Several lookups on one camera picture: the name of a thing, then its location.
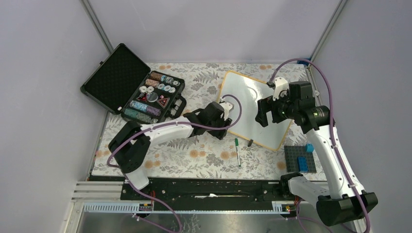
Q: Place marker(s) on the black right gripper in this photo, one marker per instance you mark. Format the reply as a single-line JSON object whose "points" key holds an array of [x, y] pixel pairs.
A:
{"points": [[267, 104]]}

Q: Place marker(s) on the light blue lego brick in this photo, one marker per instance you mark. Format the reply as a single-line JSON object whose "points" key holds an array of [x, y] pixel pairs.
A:
{"points": [[309, 148]]}

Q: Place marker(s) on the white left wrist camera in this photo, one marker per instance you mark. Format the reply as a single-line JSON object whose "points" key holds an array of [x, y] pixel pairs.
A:
{"points": [[227, 108]]}

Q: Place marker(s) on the white slotted cable duct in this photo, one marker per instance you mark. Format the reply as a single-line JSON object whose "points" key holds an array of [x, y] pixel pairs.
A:
{"points": [[190, 207]]}

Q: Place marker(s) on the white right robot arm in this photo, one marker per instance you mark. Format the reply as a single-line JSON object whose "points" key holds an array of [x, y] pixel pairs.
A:
{"points": [[345, 199]]}

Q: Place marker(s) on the blue corner bracket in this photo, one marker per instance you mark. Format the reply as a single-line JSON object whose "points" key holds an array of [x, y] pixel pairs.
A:
{"points": [[303, 61]]}

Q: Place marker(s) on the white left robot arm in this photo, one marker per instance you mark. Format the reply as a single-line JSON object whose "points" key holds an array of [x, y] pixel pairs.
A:
{"points": [[131, 144]]}

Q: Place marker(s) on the yellow framed whiteboard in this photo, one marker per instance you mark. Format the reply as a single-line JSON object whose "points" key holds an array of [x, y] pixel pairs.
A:
{"points": [[249, 90]]}

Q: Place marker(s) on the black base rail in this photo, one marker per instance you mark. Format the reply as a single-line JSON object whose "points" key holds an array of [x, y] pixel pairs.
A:
{"points": [[170, 190]]}

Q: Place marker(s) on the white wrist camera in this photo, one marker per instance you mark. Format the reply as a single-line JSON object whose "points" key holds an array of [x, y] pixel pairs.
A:
{"points": [[280, 86], [227, 108]]}

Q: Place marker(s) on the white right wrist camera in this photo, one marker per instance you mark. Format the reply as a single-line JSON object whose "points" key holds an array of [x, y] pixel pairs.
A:
{"points": [[280, 86]]}

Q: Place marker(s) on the green whiteboard marker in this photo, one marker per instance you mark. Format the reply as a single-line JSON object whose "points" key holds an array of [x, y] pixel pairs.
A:
{"points": [[237, 152]]}

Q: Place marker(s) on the grey lego baseplate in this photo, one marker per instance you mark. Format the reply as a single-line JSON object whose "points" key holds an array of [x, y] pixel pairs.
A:
{"points": [[291, 155]]}

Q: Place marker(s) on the floral table mat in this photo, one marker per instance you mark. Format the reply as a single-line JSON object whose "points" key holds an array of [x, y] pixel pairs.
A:
{"points": [[205, 156]]}

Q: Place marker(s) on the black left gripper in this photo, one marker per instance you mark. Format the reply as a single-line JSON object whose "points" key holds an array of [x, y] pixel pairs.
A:
{"points": [[218, 133]]}

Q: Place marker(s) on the black poker chip case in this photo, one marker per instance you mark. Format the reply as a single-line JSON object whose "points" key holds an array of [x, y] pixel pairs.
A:
{"points": [[126, 86]]}

